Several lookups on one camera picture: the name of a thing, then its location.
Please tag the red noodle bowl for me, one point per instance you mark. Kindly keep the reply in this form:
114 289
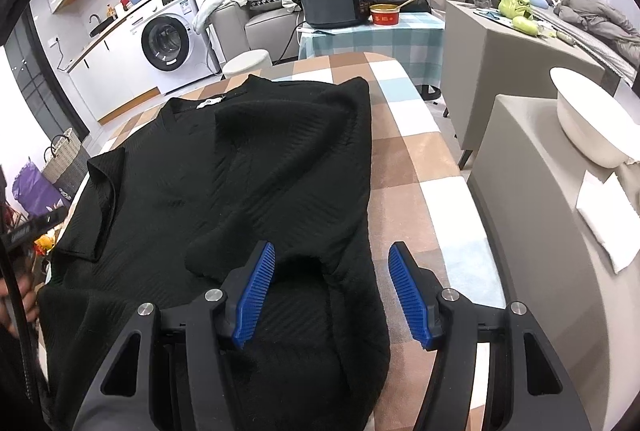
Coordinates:
384 17

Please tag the checkered tablecloth table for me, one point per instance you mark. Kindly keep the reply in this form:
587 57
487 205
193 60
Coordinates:
425 171

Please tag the white washing machine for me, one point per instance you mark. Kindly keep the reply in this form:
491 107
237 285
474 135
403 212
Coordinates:
165 41

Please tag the purple bag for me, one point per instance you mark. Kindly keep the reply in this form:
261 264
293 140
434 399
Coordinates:
32 193

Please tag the grey duvet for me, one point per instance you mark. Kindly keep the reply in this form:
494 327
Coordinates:
595 18

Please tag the black knit sweater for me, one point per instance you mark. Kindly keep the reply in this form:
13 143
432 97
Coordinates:
200 161

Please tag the black microwave oven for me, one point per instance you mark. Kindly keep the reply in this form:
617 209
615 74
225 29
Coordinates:
330 3

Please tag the white round stool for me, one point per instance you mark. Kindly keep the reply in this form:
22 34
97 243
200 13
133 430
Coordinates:
247 61

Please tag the white folded cloth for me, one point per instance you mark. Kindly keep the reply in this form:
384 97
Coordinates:
610 221

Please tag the green oblong toy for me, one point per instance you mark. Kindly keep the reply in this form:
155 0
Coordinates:
525 26

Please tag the grey bedside cabinet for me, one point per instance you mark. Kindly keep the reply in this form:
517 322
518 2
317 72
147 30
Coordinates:
480 61
540 236

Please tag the teal checked side table cloth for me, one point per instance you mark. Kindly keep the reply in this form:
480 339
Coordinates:
375 46

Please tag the white kitchen base cabinet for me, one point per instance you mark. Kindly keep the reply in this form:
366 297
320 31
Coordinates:
110 71

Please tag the white plastic basin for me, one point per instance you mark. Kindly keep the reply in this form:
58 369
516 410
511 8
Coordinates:
585 121

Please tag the person's left hand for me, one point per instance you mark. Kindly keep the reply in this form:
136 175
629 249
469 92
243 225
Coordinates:
31 298

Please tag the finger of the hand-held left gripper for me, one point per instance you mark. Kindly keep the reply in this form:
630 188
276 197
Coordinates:
35 228

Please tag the wooden spoon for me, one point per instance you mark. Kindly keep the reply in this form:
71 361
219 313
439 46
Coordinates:
407 2

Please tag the dark glass door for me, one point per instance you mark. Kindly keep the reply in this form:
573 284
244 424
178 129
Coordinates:
30 86

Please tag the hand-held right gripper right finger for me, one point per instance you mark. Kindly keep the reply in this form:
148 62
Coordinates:
410 296

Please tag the grey sofa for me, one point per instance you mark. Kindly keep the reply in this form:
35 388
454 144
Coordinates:
270 28

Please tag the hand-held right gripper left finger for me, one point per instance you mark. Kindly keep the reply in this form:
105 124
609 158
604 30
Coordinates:
255 296

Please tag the grey white garment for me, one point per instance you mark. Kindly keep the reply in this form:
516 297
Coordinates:
220 3

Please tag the green monster head toy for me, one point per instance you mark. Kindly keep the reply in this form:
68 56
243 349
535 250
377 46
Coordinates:
517 3

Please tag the woven laundry basket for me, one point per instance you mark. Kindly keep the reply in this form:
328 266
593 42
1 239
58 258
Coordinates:
65 166

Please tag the black kitchen faucet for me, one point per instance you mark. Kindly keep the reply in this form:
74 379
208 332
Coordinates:
95 20

